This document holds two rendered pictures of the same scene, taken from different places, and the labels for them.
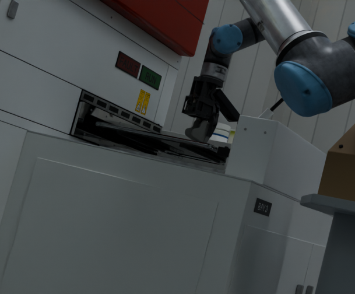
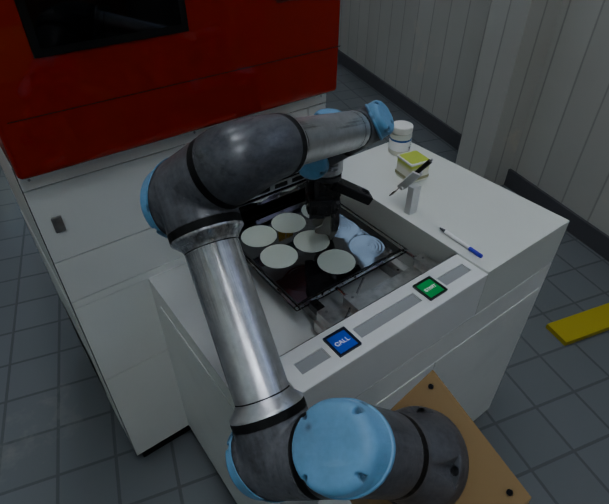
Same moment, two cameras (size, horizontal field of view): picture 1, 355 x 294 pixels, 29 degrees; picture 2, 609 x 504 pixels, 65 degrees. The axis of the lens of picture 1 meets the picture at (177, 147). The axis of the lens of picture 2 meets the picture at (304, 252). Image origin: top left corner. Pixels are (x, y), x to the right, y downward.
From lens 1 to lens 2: 1.43 m
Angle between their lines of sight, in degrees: 49
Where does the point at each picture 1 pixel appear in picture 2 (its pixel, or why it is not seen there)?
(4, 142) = (129, 300)
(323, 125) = not seen: outside the picture
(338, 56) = (275, 478)
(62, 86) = not seen: hidden behind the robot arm
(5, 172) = (146, 312)
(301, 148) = (368, 357)
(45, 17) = (104, 199)
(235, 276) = not seen: hidden behind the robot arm
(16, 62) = (97, 251)
